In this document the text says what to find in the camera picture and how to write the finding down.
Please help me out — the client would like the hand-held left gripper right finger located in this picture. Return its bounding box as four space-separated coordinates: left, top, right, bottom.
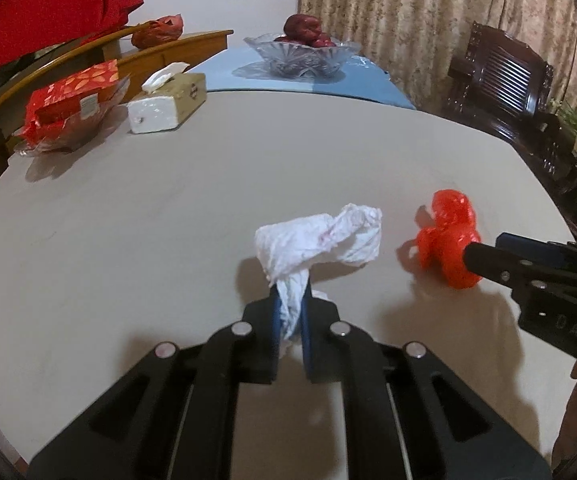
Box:
299 285 552 480

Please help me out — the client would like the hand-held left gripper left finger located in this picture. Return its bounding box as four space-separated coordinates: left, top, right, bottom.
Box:
27 285 289 480

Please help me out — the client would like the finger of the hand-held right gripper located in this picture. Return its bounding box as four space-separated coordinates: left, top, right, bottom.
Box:
463 242 577 311
496 232 577 275

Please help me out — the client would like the red balloon dog figurine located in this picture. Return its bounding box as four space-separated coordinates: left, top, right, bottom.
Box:
416 190 483 291

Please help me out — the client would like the white tissue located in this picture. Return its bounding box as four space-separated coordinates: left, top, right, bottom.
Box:
254 203 384 356

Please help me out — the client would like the person's right forearm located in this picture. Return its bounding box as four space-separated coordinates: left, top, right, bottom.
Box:
551 360 577 471

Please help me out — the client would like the dark wooden armchair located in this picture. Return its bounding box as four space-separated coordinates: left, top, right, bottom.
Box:
441 21 577 181

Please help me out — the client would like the blue table cloth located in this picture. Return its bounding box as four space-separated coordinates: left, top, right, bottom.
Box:
183 42 417 111

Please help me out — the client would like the beige tissue box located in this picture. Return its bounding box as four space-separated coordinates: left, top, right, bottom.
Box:
127 61 208 135

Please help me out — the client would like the glass fruit bowl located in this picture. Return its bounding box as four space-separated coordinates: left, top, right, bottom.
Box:
243 32 362 80

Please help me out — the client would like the red snack packet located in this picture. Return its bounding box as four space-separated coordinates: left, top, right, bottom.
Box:
13 72 132 158

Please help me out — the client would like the beige patterned curtain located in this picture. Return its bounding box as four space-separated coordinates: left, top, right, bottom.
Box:
299 0 577 126

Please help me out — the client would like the red patterned box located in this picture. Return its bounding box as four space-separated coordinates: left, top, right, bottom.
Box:
22 59 120 142

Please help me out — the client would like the knotted red plastic bag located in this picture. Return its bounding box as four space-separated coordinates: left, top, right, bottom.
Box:
131 14 184 50

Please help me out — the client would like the red cloth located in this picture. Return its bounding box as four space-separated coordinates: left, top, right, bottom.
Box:
0 0 144 83

